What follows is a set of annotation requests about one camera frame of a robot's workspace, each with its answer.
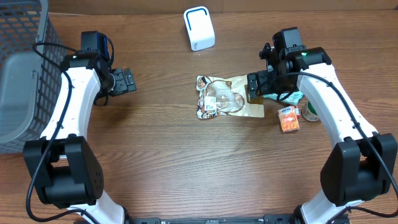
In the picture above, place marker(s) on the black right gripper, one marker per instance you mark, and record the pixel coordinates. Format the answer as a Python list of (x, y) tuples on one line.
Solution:
[(252, 80)]

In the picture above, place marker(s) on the beige snack pouch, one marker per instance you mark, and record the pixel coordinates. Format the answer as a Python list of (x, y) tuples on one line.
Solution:
[(225, 97)]

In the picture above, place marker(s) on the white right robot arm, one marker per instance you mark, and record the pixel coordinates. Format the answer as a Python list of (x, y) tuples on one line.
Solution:
[(361, 162)]

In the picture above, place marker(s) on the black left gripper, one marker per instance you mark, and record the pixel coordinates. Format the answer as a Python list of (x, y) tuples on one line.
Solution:
[(124, 80)]

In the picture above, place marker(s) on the small orange tissue pack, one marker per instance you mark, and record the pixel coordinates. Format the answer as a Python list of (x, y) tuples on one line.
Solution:
[(288, 119)]

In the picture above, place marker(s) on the red candy bar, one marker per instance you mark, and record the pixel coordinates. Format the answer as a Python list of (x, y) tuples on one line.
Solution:
[(297, 112)]

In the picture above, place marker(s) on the teal wet wipes packet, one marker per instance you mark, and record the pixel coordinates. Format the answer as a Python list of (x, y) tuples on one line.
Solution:
[(292, 99)]

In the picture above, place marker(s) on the green lid jar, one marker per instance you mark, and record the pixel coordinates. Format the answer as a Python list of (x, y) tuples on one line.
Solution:
[(309, 113)]

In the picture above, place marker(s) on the dark plastic mesh basket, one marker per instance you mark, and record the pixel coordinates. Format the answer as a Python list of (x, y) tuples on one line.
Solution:
[(29, 84)]

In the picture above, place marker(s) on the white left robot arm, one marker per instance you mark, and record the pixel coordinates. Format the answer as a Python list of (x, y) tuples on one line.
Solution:
[(66, 176)]

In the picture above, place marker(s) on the white barcode scanner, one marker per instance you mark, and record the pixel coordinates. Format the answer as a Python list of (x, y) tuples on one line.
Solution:
[(199, 27)]

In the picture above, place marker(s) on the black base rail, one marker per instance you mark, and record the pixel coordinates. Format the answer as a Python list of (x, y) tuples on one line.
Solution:
[(217, 221)]

